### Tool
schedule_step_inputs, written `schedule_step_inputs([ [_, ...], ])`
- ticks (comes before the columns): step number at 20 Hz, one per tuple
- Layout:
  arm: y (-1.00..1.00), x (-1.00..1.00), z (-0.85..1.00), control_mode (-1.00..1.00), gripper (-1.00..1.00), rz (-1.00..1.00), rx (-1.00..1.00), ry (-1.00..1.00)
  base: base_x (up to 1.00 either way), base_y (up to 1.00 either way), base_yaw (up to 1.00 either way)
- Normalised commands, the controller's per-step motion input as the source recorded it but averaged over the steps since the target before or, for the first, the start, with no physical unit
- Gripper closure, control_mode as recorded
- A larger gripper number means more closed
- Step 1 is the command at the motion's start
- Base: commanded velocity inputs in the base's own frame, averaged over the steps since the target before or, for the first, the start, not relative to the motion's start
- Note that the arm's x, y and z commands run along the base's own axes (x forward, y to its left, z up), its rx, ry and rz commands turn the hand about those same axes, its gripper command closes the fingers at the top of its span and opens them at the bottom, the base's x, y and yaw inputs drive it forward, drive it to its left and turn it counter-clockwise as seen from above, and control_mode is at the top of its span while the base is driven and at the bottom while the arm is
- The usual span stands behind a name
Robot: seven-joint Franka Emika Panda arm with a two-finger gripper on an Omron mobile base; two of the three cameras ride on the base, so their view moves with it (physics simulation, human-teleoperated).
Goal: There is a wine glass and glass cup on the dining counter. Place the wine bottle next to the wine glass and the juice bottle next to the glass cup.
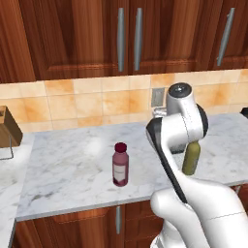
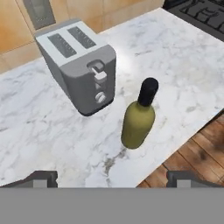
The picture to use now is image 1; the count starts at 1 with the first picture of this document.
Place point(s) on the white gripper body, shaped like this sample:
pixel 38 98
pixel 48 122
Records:
pixel 159 112

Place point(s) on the black appliance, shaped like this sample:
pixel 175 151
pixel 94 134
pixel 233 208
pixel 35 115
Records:
pixel 244 113

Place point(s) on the brown wooden block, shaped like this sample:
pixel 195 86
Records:
pixel 9 127

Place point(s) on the wooden wall cupboard door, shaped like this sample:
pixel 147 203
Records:
pixel 77 35
pixel 239 32
pixel 174 32
pixel 14 38

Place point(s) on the grey wall outlet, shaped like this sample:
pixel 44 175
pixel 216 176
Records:
pixel 158 97

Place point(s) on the wooden base cupboard door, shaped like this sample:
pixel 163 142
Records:
pixel 140 223
pixel 242 193
pixel 71 231

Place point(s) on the olive green wine bottle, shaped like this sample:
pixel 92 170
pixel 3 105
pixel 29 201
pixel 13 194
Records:
pixel 191 158

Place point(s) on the purple juice bottle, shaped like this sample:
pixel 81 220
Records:
pixel 120 168

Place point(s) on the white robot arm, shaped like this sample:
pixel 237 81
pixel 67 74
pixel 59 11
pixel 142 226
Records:
pixel 193 206

